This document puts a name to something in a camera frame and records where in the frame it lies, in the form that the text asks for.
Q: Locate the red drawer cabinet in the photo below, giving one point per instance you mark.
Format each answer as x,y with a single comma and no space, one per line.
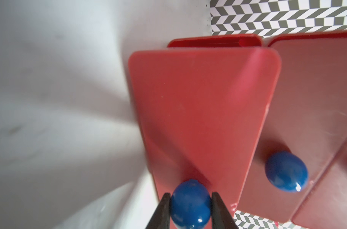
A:
249,40

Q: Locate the red top drawer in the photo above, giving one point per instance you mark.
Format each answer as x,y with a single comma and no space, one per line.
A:
326,205

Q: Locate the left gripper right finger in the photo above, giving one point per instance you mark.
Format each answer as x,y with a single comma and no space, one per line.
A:
221,217

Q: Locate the red drawer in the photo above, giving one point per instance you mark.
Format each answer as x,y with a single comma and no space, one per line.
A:
307,117
201,112
326,205

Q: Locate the red bottom drawer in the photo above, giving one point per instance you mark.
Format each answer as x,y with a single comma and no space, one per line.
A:
201,112

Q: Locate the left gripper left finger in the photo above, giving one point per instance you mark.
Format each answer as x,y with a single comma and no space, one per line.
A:
161,217

